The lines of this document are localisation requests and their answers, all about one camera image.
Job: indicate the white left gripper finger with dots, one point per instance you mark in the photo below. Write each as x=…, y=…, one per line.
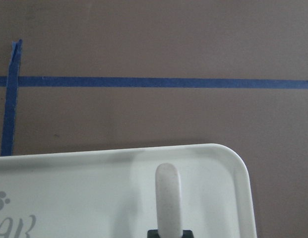
x=168, y=201

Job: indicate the pale green bear tray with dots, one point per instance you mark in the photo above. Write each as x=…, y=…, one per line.
x=111, y=193

